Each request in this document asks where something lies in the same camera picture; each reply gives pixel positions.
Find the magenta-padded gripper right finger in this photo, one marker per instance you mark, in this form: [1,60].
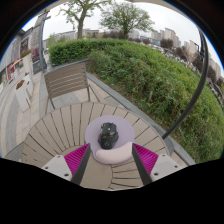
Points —
[146,159]

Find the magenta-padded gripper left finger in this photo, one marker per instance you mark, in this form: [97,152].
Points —
[76,159]

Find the black computer mouse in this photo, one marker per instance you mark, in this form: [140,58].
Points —
[108,136]

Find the lilac mouse pad with wrist rest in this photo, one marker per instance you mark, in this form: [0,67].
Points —
[125,133]

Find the grey outdoor chair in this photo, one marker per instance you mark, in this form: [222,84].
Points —
[15,151]

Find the green hedge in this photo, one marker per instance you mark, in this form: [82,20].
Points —
[150,83]

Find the brown slatted outdoor chair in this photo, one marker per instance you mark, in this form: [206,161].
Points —
[66,81]

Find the white planter box with flowers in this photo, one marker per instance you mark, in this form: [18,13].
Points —
[22,95]

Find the curved dark parasol pole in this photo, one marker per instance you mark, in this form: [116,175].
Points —
[199,86]

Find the tall white planter with shrub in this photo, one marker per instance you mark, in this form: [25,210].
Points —
[27,61]

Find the grey standing banner sign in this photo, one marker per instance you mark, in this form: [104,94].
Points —
[36,40]

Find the bare-trunk tree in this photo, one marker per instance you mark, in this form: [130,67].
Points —
[80,23]

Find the round-crowned green tree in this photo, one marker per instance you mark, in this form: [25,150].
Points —
[126,16]

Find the beige parasol canopy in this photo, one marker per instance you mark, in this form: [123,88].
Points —
[156,2]

